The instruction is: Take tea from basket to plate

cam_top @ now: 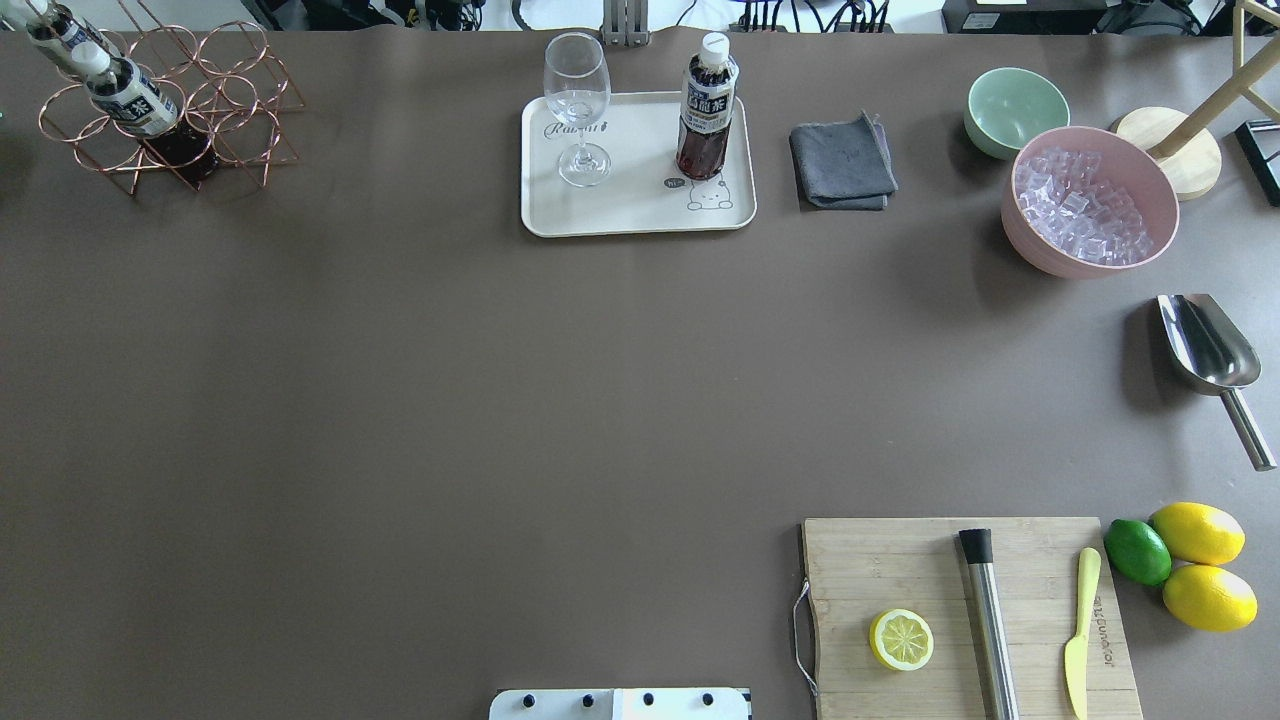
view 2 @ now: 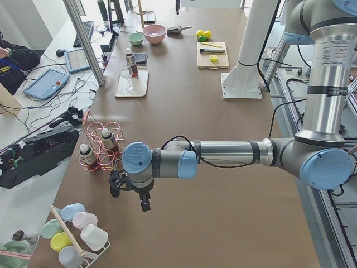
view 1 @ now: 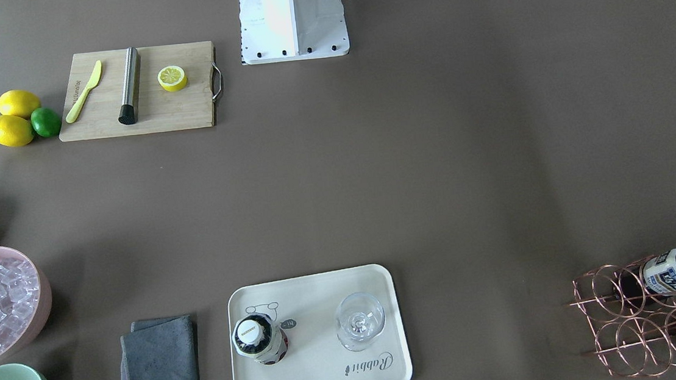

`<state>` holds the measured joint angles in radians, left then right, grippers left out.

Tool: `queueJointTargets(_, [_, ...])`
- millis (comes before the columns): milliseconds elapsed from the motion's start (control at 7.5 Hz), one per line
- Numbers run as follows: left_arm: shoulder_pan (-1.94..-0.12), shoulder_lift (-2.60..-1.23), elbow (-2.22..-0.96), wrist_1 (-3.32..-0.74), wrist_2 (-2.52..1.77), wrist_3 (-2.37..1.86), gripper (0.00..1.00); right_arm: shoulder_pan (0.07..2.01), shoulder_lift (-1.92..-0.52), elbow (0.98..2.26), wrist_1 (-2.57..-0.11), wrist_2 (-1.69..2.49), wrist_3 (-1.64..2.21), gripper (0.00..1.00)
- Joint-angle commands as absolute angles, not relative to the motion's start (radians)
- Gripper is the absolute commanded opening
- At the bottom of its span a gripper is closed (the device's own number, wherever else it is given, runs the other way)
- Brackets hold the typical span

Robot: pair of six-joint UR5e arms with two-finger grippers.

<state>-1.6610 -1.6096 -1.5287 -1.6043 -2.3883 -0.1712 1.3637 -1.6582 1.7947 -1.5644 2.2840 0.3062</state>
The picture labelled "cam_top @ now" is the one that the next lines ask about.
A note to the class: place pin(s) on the yellow plastic knife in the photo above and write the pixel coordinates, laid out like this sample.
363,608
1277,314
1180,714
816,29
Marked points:
1076,650

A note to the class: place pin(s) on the clear wine glass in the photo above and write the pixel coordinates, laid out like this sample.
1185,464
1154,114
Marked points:
577,88

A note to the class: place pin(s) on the wooden cutting board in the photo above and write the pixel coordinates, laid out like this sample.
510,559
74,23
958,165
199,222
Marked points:
858,568

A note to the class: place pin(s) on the half lemon slice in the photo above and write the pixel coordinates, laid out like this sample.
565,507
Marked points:
901,640

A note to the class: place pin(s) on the yellow lemon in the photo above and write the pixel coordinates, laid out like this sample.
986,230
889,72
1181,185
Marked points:
1199,533
1210,598

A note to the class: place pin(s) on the white pillar mount base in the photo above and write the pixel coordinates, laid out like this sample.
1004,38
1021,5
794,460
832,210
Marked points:
623,703

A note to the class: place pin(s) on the wooden glass tree stand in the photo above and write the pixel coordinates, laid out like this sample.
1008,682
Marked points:
1188,155

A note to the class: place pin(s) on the pink bowl with ice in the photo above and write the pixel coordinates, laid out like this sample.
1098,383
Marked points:
1084,203

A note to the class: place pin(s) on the cream serving tray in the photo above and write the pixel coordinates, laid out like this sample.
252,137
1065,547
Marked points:
645,192

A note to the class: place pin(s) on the black tray with glasses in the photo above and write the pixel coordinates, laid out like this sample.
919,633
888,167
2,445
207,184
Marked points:
1250,136

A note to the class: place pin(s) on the green lime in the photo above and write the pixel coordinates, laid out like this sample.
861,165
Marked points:
1138,552

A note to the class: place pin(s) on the metal ice scoop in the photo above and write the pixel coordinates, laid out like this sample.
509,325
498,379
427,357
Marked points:
1217,360

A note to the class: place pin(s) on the green bowl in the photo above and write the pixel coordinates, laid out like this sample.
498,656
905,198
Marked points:
1007,107

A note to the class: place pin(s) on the aluminium frame post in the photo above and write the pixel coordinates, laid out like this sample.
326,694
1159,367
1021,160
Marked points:
625,23

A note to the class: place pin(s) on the dark grey folded cloth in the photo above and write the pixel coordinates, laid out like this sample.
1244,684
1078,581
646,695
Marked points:
844,165

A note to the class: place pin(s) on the tea bottle white cap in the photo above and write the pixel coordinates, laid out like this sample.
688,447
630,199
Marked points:
710,80

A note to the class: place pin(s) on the copper wire bottle basket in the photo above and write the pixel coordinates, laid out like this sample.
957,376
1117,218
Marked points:
231,90

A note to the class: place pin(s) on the steel muddler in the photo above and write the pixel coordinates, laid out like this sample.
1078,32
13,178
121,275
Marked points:
976,544

